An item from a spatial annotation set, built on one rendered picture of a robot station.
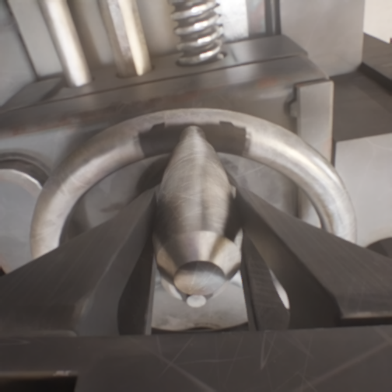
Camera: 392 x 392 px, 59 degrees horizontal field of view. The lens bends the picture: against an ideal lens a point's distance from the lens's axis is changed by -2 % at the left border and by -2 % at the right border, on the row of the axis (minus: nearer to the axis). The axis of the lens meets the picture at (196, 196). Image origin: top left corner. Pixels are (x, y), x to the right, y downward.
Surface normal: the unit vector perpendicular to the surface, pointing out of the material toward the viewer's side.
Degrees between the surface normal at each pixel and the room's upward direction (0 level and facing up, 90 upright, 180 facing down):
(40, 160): 90
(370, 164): 90
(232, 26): 90
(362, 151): 90
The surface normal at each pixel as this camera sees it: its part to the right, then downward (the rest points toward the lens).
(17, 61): 0.03, 0.57
